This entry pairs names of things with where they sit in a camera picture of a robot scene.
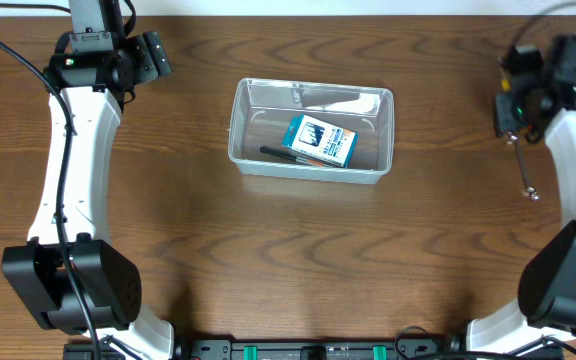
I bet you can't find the black yellow screwdriver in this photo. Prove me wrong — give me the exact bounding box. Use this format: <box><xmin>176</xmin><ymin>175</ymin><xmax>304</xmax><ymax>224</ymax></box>
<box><xmin>500</xmin><ymin>69</ymin><xmax>512</xmax><ymax>92</ymax></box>

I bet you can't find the silver wrench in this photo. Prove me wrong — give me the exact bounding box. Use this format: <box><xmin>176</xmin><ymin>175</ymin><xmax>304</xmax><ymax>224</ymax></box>
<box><xmin>506</xmin><ymin>132</ymin><xmax>540</xmax><ymax>201</ymax></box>

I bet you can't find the clear plastic container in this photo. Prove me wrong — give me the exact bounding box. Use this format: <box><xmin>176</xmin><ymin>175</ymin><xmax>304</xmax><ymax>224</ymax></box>
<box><xmin>228</xmin><ymin>78</ymin><xmax>395</xmax><ymax>185</ymax></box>

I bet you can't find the blue white cardboard box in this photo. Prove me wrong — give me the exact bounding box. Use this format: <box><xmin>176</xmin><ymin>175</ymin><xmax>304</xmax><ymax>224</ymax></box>
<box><xmin>282</xmin><ymin>114</ymin><xmax>359</xmax><ymax>168</ymax></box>

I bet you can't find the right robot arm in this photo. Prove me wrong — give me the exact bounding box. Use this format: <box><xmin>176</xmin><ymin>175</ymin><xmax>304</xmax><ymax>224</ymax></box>
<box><xmin>447</xmin><ymin>34</ymin><xmax>576</xmax><ymax>359</ymax></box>

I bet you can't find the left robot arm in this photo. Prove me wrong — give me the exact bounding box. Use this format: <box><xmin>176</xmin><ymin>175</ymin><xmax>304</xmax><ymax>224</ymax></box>
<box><xmin>2</xmin><ymin>1</ymin><xmax>174</xmax><ymax>359</ymax></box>

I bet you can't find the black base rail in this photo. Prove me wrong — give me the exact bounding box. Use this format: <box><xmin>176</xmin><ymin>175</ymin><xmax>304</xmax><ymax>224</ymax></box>
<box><xmin>62</xmin><ymin>338</ymin><xmax>564</xmax><ymax>360</ymax></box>

